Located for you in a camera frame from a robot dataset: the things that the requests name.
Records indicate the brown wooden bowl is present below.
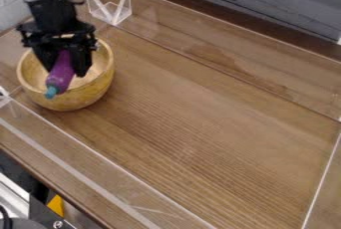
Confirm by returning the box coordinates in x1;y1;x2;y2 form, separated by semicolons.
16;39;115;112

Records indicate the purple toy eggplant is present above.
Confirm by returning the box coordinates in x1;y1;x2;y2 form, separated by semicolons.
45;50;75;100

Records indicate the clear acrylic tray wall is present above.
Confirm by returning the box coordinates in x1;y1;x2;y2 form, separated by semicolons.
0;91;215;229

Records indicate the clear acrylic corner bracket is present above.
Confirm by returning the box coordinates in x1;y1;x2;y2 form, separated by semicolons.
85;0;132;26

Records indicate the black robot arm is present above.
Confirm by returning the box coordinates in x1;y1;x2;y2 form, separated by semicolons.
16;0;97;78

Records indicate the black cable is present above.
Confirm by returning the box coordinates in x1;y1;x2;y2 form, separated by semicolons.
0;204;13;229

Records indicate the yellow black device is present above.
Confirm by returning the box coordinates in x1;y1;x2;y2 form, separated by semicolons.
28;192;97;229

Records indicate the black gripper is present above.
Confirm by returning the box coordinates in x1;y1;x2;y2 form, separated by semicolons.
17;0;96;78

